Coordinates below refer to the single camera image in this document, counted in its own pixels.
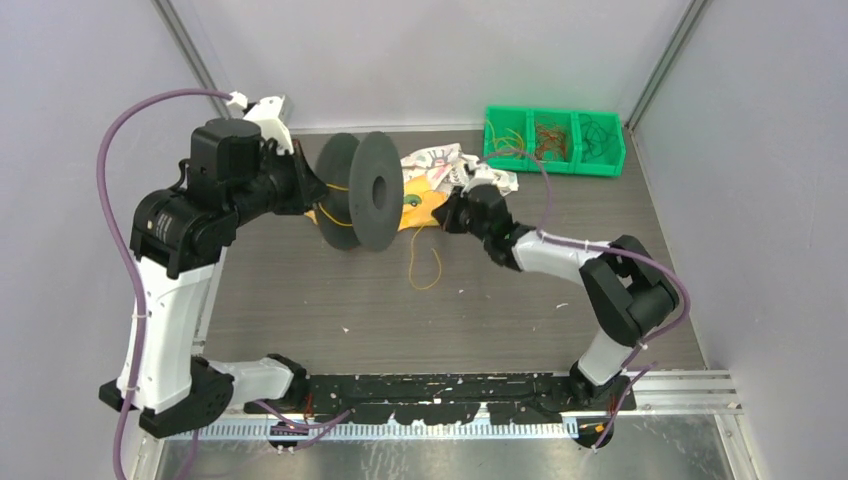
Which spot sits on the yellow snack bag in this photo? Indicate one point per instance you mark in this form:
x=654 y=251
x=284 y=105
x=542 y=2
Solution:
x=422 y=195

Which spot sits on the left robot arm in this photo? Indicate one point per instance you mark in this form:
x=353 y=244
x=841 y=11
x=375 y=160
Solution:
x=233 y=175

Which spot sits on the green three-compartment bin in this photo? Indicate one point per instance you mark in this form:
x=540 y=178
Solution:
x=566 y=142

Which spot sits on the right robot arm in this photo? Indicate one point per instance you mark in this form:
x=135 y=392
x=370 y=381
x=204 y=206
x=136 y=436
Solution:
x=629 y=292

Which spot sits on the slotted aluminium rail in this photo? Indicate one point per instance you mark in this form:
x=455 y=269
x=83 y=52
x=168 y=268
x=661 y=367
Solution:
x=263 y=428

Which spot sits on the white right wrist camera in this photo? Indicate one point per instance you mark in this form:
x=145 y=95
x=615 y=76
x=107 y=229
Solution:
x=479 y=174

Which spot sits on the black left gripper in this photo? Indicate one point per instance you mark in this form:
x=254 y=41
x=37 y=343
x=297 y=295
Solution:
x=309 y=188

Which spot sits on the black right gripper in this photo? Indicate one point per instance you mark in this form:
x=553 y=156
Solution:
x=447 y=214

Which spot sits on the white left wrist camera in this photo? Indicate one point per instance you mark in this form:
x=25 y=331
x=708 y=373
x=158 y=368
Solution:
x=268 y=113

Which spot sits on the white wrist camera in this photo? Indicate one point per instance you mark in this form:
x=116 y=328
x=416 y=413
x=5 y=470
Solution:
x=479 y=174
x=268 y=113

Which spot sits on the black cable spool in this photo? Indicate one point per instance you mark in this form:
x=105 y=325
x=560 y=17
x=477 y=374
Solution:
x=364 y=203

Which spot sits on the white patterned cloth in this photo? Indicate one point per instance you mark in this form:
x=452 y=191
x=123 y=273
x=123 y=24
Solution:
x=436 y=169

